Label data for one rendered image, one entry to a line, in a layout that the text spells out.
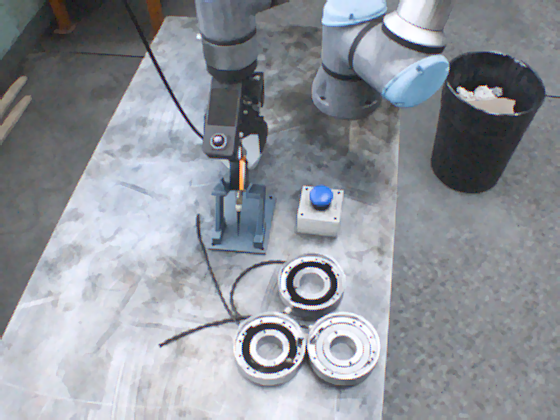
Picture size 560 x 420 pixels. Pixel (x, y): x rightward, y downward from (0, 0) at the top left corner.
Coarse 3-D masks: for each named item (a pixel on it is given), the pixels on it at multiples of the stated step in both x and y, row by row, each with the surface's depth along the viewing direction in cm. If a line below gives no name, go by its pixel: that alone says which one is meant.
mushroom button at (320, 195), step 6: (318, 186) 92; (324, 186) 92; (312, 192) 91; (318, 192) 91; (324, 192) 91; (330, 192) 91; (312, 198) 91; (318, 198) 90; (324, 198) 90; (330, 198) 91; (318, 204) 91; (324, 204) 90
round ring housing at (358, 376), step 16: (320, 320) 81; (336, 320) 82; (352, 320) 82; (336, 336) 80; (352, 336) 80; (368, 336) 80; (320, 368) 76; (368, 368) 76; (336, 384) 77; (352, 384) 77
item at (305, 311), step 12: (312, 252) 88; (288, 264) 88; (336, 264) 87; (300, 276) 87; (312, 276) 88; (324, 276) 87; (336, 276) 86; (324, 288) 85; (288, 300) 83; (336, 300) 83; (300, 312) 83; (312, 312) 83; (324, 312) 83
